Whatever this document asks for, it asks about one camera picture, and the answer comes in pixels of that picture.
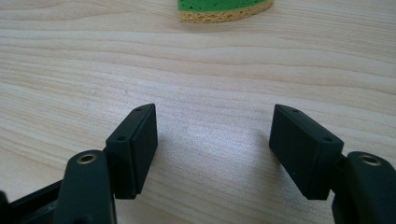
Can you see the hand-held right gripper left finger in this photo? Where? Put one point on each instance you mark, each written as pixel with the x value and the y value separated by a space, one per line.
pixel 134 155

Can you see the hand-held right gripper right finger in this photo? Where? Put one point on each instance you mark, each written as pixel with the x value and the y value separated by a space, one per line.
pixel 303 155

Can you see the green and yellow sponge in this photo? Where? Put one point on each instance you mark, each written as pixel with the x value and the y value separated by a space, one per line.
pixel 224 7

